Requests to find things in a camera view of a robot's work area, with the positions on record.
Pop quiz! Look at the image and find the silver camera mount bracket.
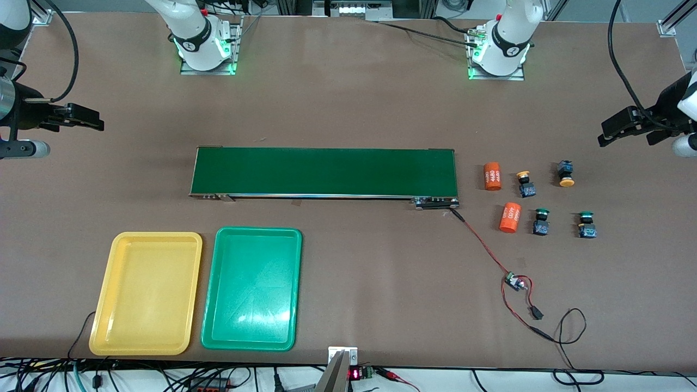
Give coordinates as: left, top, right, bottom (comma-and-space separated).
313, 347, 358, 392

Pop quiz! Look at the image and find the red alligator clip lead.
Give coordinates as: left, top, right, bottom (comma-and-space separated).
376, 369, 420, 392

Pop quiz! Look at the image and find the red black twisted wire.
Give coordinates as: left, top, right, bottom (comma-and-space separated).
449, 209, 553, 341

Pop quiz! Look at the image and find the metal device with lights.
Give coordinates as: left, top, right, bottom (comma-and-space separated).
312, 0, 394, 22

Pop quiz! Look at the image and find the green belt conveyor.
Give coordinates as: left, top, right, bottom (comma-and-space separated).
189, 146, 460, 211

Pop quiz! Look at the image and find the green plastic tray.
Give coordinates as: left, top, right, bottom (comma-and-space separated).
201, 226, 303, 352

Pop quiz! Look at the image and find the thin black cable loop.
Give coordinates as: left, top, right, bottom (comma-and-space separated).
545, 308, 605, 386

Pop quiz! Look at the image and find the thick black cable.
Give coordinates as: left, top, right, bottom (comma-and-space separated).
471, 369, 605, 392

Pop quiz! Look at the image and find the teal cable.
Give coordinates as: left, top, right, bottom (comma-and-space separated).
71, 360, 89, 392

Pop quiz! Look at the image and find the orange cylinder white 4680 print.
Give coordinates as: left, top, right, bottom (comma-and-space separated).
484, 161, 502, 192
499, 202, 522, 234

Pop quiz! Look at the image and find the orange power strip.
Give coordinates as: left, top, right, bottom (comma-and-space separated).
185, 377, 232, 392

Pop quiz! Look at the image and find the black cable to arm base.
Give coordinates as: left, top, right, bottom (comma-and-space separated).
376, 19, 480, 48

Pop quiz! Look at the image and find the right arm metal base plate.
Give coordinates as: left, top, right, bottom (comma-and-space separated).
180, 16, 243, 75

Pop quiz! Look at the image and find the yellow plastic tray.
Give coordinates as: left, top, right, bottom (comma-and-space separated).
89, 231, 203, 357

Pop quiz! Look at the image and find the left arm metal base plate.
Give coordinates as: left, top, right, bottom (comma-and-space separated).
467, 30, 526, 81

